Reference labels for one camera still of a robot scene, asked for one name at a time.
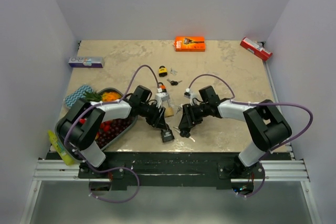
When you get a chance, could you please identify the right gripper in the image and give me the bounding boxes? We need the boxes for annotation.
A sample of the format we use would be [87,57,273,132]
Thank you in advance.
[178,103,209,130]

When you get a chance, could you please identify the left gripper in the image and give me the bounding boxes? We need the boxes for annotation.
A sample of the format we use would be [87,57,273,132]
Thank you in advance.
[139,102,167,130]

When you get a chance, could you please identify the brass padlock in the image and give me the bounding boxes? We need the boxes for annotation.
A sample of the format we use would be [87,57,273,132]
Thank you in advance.
[164,105,174,118]

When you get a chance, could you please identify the silver keys of brass padlock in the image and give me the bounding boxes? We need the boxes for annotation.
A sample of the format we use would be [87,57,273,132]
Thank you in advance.
[175,104,183,114]

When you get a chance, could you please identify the black-headed keys of black padlock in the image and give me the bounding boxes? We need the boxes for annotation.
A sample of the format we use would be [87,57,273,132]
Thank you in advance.
[173,126,196,143]

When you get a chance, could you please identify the black padlock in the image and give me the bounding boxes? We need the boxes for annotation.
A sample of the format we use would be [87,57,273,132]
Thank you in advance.
[161,124,175,143]

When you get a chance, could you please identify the black-headed keys of orange padlock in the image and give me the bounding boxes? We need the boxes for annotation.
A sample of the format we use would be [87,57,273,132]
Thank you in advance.
[167,79,182,86]

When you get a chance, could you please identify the yellow padlock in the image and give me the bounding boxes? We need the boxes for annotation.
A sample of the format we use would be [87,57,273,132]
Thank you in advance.
[159,66,168,77]

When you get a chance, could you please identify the orange padlock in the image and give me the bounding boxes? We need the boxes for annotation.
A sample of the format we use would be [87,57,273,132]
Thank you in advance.
[158,82,167,93]

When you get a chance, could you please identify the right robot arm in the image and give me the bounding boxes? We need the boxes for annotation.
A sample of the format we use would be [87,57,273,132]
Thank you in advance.
[177,86,292,178]

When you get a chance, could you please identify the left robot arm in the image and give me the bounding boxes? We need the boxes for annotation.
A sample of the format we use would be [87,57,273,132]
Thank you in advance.
[55,85,167,178]

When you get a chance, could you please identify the dark grape bunch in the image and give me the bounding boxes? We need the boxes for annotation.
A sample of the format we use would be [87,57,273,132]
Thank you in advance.
[95,118,134,149]

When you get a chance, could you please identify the grey fruit tray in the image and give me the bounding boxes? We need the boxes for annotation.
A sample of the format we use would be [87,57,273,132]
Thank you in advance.
[55,85,138,163]

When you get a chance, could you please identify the orange razor box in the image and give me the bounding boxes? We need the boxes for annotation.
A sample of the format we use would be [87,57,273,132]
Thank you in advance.
[173,36,206,52]

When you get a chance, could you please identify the red box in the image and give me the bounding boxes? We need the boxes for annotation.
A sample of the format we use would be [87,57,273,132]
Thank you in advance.
[240,37,272,61]

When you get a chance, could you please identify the purple white box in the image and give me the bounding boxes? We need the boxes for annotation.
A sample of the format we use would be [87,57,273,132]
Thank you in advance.
[68,57,104,68]

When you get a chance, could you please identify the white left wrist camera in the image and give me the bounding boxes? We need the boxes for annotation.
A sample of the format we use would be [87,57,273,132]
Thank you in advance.
[155,92,171,108]

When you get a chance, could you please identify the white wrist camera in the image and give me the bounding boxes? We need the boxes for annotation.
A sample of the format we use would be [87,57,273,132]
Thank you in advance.
[155,92,171,108]
[184,88,196,105]

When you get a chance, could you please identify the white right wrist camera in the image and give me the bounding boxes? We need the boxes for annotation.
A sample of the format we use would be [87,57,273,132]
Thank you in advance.
[184,88,196,105]

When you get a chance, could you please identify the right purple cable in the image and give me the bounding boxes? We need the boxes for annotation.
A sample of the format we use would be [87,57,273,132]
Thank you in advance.
[187,73,314,198]

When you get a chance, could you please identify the purple cable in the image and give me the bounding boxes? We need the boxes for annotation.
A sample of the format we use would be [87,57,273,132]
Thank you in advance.
[64,65,161,204]
[187,73,314,198]

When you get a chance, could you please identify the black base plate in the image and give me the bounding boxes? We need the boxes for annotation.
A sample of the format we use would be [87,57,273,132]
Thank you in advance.
[36,152,291,190]

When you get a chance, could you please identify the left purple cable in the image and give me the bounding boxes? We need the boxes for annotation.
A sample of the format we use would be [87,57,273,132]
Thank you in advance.
[64,65,161,204]

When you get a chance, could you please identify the aluminium rail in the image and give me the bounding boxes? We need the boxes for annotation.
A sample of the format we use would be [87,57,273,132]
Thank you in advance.
[33,158,311,183]

